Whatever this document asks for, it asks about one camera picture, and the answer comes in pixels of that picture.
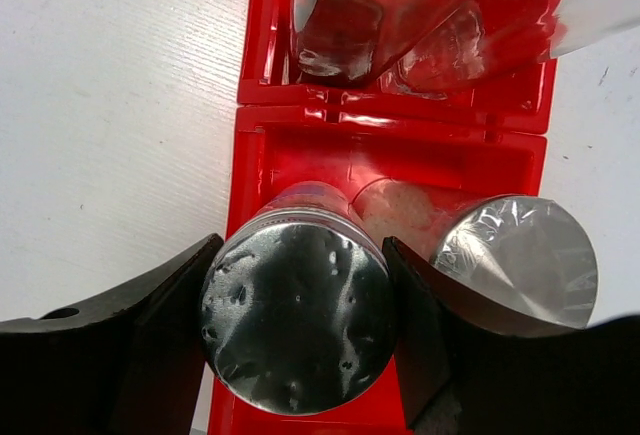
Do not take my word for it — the silver-lid white shaker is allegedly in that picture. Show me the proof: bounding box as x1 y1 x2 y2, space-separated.
353 179 598 335

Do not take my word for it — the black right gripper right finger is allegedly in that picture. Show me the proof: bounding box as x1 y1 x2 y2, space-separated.
383 237 639 434

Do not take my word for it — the clear glass bottle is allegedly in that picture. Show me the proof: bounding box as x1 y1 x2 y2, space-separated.
379 0 639 99

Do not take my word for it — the dark-sauce glass bottle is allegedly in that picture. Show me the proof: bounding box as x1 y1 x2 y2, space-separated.
290 0 467 86

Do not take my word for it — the red plastic divided tray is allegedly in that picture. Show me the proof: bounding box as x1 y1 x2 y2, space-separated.
208 0 556 434

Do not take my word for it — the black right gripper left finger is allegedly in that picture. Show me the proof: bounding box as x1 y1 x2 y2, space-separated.
1 234 223 434

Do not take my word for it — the blue-label spice shaker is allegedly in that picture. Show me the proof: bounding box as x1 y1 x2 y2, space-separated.
199 181 397 416

